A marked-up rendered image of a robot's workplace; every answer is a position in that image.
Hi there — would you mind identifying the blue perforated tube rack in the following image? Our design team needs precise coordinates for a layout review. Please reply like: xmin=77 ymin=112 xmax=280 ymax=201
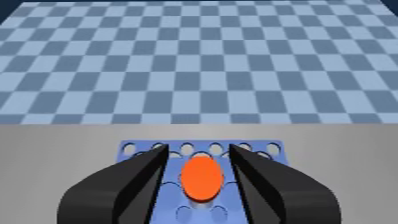
xmin=114 ymin=139 xmax=294 ymax=224

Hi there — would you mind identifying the orange capped centrifuge tube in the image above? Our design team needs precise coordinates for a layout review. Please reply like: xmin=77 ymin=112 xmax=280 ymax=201
xmin=180 ymin=153 xmax=226 ymax=203

